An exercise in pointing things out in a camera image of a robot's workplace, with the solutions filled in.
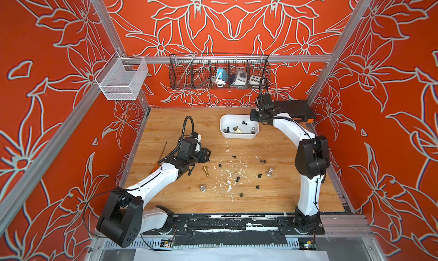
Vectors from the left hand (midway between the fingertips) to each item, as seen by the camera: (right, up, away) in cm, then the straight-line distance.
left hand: (208, 151), depth 86 cm
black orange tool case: (+62, +24, +30) cm, 73 cm away
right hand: (+24, +20, +10) cm, 33 cm away
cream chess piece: (+19, +10, +21) cm, 30 cm away
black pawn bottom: (+17, -21, -4) cm, 27 cm away
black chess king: (+12, +11, +22) cm, 28 cm away
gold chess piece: (-2, -10, +4) cm, 11 cm away
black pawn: (+16, -14, 0) cm, 21 cm away
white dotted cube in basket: (+26, +39, +9) cm, 48 cm away
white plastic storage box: (+19, +12, +24) cm, 33 cm away
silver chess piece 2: (+32, -12, +2) cm, 34 cm away
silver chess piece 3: (+27, +10, +19) cm, 35 cm away
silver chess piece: (-2, -17, -4) cm, 18 cm away
